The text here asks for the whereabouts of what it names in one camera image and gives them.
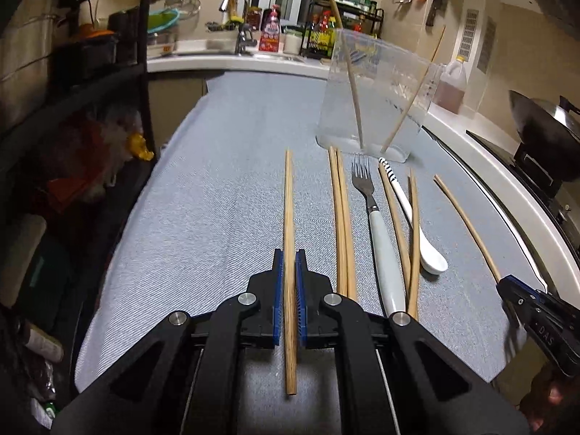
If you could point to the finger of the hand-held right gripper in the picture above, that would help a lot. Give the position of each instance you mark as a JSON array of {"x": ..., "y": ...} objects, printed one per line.
[{"x": 516, "y": 287}]

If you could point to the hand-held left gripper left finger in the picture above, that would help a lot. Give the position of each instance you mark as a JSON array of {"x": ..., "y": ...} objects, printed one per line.
[{"x": 277, "y": 299}]

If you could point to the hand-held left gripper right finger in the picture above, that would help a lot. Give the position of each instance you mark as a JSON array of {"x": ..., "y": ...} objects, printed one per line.
[{"x": 301, "y": 299}]

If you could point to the wooden chopstick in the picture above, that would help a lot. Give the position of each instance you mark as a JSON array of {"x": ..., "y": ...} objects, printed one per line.
[
  {"x": 290, "y": 217},
  {"x": 346, "y": 235},
  {"x": 393, "y": 208},
  {"x": 336, "y": 217},
  {"x": 351, "y": 77},
  {"x": 414, "y": 235},
  {"x": 466, "y": 224},
  {"x": 410, "y": 104}
]

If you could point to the clear plastic utensil container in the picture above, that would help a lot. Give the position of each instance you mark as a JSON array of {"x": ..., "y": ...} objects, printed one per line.
[{"x": 385, "y": 77}]

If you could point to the person's right hand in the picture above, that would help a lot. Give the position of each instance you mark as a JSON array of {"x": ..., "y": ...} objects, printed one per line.
[{"x": 555, "y": 401}]

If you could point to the grey fabric mat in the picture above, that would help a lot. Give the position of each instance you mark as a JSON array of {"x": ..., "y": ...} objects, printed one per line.
[{"x": 204, "y": 213}]

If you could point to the black gas stove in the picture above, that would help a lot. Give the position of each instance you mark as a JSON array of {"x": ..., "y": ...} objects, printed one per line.
[{"x": 543, "y": 176}]

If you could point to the black wok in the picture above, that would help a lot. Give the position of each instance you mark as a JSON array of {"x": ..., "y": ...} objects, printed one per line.
[{"x": 539, "y": 118}]

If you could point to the yellow plastic bag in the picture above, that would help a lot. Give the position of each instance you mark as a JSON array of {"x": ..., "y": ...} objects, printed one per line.
[{"x": 140, "y": 147}]

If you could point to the plastic cooking oil jug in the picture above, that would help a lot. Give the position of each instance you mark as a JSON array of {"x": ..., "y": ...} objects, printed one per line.
[{"x": 451, "y": 93}]

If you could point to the white jar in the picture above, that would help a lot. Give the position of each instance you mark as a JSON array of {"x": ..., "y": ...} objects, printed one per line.
[{"x": 292, "y": 41}]

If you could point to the black storage shelf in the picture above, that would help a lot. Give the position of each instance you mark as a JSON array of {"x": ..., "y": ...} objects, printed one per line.
[{"x": 131, "y": 77}]

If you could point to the red detergent bottle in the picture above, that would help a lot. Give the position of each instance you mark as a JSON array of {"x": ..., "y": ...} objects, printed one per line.
[{"x": 270, "y": 31}]

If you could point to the black spice rack with bottles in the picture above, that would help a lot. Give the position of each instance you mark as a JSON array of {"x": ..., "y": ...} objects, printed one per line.
[{"x": 324, "y": 31}]

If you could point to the chrome kitchen faucet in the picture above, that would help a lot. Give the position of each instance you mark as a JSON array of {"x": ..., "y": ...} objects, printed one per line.
[{"x": 240, "y": 13}]

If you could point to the hanging kitchen knife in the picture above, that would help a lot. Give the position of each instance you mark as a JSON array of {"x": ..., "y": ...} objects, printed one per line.
[{"x": 437, "y": 2}]

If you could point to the green plastic colander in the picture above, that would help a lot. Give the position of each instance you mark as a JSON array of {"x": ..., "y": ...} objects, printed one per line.
[{"x": 163, "y": 20}]

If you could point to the stainless steel pot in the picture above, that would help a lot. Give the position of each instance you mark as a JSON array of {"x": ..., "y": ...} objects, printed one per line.
[{"x": 27, "y": 54}]

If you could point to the wall vent grille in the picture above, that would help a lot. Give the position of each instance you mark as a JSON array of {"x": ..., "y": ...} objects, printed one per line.
[{"x": 469, "y": 31}]

